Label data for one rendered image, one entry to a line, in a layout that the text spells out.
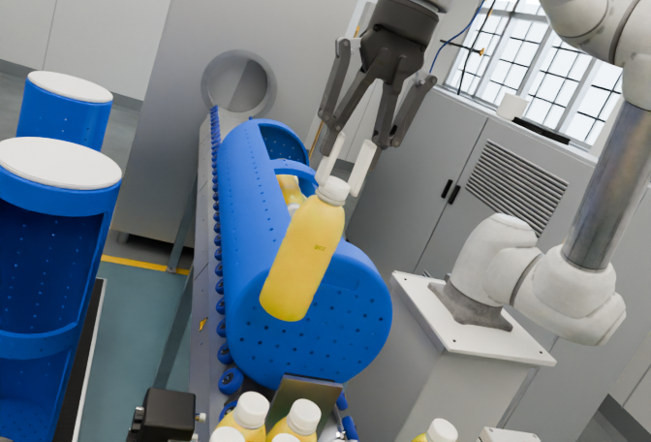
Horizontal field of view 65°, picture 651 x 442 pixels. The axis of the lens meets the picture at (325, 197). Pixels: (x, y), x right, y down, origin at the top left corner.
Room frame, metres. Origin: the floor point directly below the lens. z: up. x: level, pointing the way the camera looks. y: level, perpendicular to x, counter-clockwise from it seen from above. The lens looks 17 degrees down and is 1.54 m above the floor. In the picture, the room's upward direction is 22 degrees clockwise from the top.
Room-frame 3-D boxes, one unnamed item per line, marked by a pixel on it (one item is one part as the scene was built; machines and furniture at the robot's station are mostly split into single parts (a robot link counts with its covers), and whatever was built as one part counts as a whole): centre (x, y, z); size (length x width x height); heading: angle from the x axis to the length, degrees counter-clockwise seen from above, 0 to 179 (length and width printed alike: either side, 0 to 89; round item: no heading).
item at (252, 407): (0.53, -0.01, 1.09); 0.04 x 0.04 x 0.02
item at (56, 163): (1.13, 0.62, 1.03); 0.28 x 0.28 x 0.01
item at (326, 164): (0.62, 0.01, 1.40); 0.03 x 0.01 x 0.07; 21
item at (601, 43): (1.09, -0.36, 1.74); 0.18 x 0.14 x 0.13; 143
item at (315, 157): (2.20, 0.11, 0.85); 0.06 x 0.06 x 1.70; 20
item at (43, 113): (1.77, 1.00, 0.59); 0.28 x 0.28 x 0.88
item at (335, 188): (0.63, -0.01, 1.37); 0.04 x 0.04 x 0.02
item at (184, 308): (1.65, 0.33, 0.31); 0.06 x 0.06 x 0.63; 20
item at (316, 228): (0.63, 0.00, 1.27); 0.07 x 0.07 x 0.19
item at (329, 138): (0.62, 0.03, 1.43); 0.03 x 0.01 x 0.05; 110
